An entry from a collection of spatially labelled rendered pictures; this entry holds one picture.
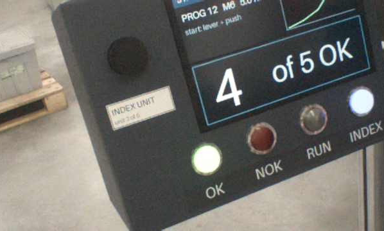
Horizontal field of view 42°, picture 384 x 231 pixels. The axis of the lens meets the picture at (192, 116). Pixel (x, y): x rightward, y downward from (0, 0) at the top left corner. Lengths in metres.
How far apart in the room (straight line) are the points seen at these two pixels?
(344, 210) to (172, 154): 1.77
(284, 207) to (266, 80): 1.76
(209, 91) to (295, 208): 1.78
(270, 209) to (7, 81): 2.06
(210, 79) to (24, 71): 3.17
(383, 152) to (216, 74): 0.28
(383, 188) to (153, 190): 0.33
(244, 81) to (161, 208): 0.12
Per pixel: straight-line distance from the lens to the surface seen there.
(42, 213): 2.50
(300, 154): 0.44
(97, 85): 0.37
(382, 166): 0.61
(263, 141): 0.41
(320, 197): 2.20
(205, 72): 0.39
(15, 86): 3.56
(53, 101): 3.51
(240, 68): 0.40
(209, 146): 0.40
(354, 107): 0.46
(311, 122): 0.43
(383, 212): 0.66
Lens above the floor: 1.32
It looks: 26 degrees down
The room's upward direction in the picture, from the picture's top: 11 degrees counter-clockwise
